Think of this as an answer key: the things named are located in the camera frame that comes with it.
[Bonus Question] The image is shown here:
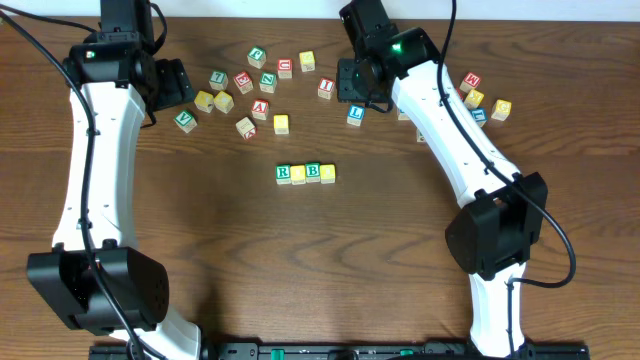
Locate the green J block front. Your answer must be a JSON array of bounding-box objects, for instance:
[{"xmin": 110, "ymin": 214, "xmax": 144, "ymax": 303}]
[{"xmin": 416, "ymin": 129, "xmax": 426, "ymax": 143}]

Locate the red E wooden block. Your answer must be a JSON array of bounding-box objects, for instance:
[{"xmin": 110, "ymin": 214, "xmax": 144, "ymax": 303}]
[{"xmin": 233, "ymin": 71, "xmax": 254, "ymax": 94}]

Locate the green V wooden block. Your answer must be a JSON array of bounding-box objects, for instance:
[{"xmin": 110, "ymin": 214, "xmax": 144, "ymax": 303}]
[{"xmin": 174, "ymin": 110, "xmax": 198, "ymax": 133}]

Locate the red U block back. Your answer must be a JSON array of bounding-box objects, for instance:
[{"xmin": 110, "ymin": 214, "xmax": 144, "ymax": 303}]
[{"xmin": 277, "ymin": 58, "xmax": 293, "ymax": 79}]

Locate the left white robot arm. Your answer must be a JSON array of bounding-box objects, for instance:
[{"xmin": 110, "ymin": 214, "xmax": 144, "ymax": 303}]
[{"xmin": 27, "ymin": 39, "xmax": 207, "ymax": 359}]

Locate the green R wooden block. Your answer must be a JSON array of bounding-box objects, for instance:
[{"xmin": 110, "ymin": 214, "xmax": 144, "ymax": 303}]
[{"xmin": 275, "ymin": 164, "xmax": 291, "ymax": 185}]

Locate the yellow K wooden block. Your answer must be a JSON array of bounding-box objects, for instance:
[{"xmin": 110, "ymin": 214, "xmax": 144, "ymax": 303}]
[{"xmin": 464, "ymin": 89, "xmax": 484, "ymax": 110}]

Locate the red A block upright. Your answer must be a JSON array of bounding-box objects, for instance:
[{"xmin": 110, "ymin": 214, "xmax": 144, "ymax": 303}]
[{"xmin": 251, "ymin": 99, "xmax": 269, "ymax": 120}]

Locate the red M wooden block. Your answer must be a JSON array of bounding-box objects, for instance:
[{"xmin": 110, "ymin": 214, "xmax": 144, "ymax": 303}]
[{"xmin": 459, "ymin": 72, "xmax": 482, "ymax": 93}]

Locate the green J block back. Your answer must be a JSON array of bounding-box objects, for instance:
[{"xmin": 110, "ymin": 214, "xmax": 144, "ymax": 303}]
[{"xmin": 247, "ymin": 46, "xmax": 267, "ymax": 69}]

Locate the tilted red A block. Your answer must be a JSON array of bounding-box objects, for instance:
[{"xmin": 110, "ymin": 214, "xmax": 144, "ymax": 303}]
[{"xmin": 236, "ymin": 117, "xmax": 257, "ymax": 140}]

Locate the yellow 8 wooden block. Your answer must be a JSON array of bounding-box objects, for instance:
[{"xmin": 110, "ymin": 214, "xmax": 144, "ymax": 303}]
[{"xmin": 273, "ymin": 114, "xmax": 290, "ymax": 135}]

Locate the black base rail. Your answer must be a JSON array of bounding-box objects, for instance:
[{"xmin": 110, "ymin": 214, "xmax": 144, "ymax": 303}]
[{"xmin": 88, "ymin": 341, "xmax": 590, "ymax": 360}]

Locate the yellow C wooden block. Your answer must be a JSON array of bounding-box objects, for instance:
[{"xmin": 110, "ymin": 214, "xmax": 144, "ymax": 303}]
[{"xmin": 214, "ymin": 91, "xmax": 234, "ymax": 114}]

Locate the yellow wooden block left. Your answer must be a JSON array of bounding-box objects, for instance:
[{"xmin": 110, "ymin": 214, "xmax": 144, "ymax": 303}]
[{"xmin": 194, "ymin": 91, "xmax": 214, "ymax": 113}]

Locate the yellow G wooden block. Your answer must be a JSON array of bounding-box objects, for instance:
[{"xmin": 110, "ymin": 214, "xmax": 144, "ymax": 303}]
[{"xmin": 491, "ymin": 99, "xmax": 512, "ymax": 121}]

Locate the green j block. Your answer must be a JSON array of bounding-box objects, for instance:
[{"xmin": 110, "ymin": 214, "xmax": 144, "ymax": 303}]
[
  {"xmin": 416, "ymin": 129, "xmax": 426, "ymax": 143},
  {"xmin": 247, "ymin": 46, "xmax": 267, "ymax": 69}
]

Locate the blue L block centre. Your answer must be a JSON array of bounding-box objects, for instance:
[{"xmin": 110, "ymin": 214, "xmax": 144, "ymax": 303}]
[{"xmin": 347, "ymin": 104, "xmax": 366, "ymax": 127}]

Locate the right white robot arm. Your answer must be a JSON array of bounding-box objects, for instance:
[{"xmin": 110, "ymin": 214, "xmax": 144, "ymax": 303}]
[{"xmin": 338, "ymin": 0, "xmax": 548, "ymax": 358}]

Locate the blue L block right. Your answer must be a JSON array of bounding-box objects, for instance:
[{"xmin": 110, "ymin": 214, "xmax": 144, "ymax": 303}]
[{"xmin": 470, "ymin": 108, "xmax": 488, "ymax": 127}]

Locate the yellow O block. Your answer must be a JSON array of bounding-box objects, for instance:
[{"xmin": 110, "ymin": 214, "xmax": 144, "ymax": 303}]
[
  {"xmin": 290, "ymin": 165, "xmax": 306, "ymax": 185},
  {"xmin": 320, "ymin": 164, "xmax": 336, "ymax": 184}
]

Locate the green Z wooden block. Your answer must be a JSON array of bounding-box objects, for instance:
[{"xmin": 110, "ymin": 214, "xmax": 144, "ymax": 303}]
[{"xmin": 259, "ymin": 72, "xmax": 277, "ymax": 93}]

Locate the green B wooden block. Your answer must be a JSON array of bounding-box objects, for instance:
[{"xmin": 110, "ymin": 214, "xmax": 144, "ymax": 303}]
[{"xmin": 305, "ymin": 162, "xmax": 321, "ymax": 183}]

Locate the yellow block back row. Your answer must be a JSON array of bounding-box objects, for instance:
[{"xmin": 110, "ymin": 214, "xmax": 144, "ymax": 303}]
[{"xmin": 299, "ymin": 50, "xmax": 316, "ymax": 72}]

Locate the green 7 wooden block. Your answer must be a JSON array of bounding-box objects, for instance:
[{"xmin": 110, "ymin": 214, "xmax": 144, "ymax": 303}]
[{"xmin": 209, "ymin": 70, "xmax": 229, "ymax": 91}]

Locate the blue T wooden block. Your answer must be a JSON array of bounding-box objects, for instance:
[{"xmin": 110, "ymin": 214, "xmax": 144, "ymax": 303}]
[{"xmin": 398, "ymin": 110, "xmax": 410, "ymax": 121}]

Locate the blue l block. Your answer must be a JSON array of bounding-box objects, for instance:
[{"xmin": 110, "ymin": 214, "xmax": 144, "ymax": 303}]
[
  {"xmin": 470, "ymin": 108, "xmax": 488, "ymax": 127},
  {"xmin": 347, "ymin": 104, "xmax": 366, "ymax": 127}
]

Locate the red I wooden block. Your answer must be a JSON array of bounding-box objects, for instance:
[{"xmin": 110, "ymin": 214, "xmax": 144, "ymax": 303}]
[{"xmin": 318, "ymin": 77, "xmax": 336, "ymax": 100}]

